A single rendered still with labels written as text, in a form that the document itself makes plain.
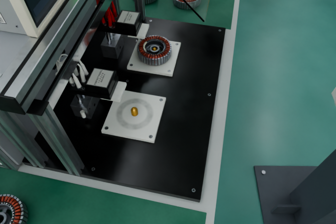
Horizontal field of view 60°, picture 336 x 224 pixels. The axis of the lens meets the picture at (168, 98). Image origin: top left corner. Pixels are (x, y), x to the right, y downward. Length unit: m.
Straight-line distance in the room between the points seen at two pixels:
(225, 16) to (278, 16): 1.38
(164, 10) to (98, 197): 0.76
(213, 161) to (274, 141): 1.00
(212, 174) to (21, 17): 0.56
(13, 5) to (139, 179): 0.47
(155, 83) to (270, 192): 0.94
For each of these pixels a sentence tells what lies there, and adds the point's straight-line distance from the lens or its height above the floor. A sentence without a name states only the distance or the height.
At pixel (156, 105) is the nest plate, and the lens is 0.85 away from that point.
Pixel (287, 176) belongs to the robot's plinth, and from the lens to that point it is 1.69.
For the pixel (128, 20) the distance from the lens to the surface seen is 0.90.
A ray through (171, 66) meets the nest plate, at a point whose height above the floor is 0.78.
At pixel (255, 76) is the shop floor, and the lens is 2.03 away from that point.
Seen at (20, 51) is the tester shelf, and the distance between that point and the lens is 0.58.
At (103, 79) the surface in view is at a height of 0.92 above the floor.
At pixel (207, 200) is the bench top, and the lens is 0.77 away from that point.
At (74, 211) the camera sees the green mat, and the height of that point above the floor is 0.75.
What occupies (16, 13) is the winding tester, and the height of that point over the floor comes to 1.17.
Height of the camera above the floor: 1.48
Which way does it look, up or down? 54 degrees down
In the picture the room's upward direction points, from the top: straight up
